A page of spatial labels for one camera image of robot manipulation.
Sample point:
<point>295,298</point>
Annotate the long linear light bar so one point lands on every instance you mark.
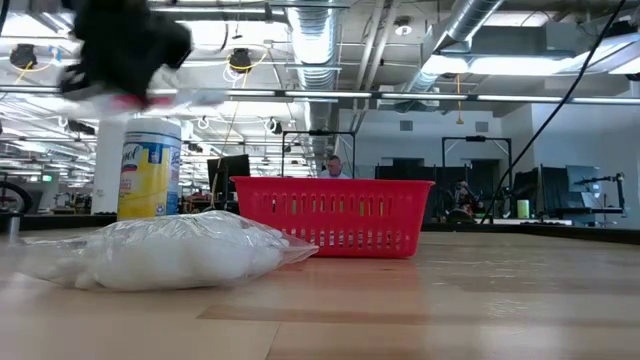
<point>350,94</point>

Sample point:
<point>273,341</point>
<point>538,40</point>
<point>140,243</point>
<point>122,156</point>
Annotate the white cup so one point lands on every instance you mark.
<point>523,209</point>

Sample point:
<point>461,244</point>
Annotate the red toothbrush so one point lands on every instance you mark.
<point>130,102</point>

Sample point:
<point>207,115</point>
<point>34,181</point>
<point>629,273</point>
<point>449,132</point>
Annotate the black computer monitor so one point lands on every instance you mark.
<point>227,165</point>

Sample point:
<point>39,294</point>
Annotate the black robot station frame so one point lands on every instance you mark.
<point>477,138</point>
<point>320,133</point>

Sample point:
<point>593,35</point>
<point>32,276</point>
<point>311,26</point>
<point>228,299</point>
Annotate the white vanity pack bag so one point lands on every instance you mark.
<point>175,260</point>

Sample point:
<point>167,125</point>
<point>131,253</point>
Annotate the rectangular ceiling light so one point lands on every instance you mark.
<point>450,65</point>

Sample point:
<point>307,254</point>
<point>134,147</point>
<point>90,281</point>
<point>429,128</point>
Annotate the grey metal post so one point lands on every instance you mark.
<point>13,230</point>

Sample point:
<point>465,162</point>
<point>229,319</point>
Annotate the grey computer monitor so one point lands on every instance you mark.
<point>582,182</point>

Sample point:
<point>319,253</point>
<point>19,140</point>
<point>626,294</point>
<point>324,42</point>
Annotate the black monitor back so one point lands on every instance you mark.
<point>550,190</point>

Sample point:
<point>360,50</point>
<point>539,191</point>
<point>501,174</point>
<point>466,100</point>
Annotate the person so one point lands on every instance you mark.
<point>465,195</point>
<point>334,167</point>

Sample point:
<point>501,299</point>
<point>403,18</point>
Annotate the red plastic slotted basket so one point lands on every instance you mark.
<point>330,187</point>

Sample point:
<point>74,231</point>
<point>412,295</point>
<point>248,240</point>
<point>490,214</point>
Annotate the silver ventilation duct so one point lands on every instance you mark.
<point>315,50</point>
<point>467,20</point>

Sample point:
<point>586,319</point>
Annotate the yellow disinfecting wipes canister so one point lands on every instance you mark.
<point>147,175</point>

